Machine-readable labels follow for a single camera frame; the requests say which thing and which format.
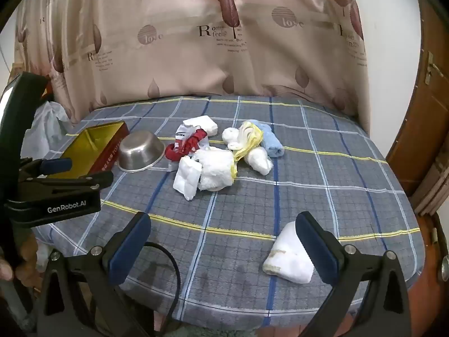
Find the white stained towel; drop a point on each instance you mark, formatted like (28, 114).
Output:
(287, 256)

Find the beige leaf print curtain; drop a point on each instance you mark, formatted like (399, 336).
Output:
(210, 59)

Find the person's left hand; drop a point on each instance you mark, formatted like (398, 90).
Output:
(6, 269)

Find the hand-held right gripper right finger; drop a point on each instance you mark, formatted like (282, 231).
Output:
(315, 249)

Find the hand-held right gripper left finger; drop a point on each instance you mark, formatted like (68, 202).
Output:
(129, 249)

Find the brass door latch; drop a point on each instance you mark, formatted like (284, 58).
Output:
(429, 72)

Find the brown wooden door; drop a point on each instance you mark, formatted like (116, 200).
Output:
(421, 112)

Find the red tin box gold inside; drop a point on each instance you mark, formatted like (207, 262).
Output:
(105, 154)

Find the red and white cloth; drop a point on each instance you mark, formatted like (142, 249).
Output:
(189, 142)

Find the white gauze cloth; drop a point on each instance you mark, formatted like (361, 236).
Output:
(186, 179)

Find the clear plastic bag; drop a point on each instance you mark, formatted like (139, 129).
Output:
(259, 159)

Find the white cotton ball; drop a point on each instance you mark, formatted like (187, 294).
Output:
(229, 135)

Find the white foam block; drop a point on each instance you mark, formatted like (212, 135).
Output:
(205, 124)

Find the grey plaid tablecloth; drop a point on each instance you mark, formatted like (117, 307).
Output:
(245, 217)

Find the light blue towel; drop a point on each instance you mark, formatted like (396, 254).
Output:
(272, 142)

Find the cream fabric scrunchie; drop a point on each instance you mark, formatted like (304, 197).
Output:
(234, 144)

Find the white cloth with yellow edge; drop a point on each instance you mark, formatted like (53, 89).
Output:
(250, 140)

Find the stainless steel bowl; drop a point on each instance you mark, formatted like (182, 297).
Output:
(140, 151)

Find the white fluffy towel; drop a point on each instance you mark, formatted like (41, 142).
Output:
(214, 168)

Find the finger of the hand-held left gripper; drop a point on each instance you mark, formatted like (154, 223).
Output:
(56, 164)
(70, 182)

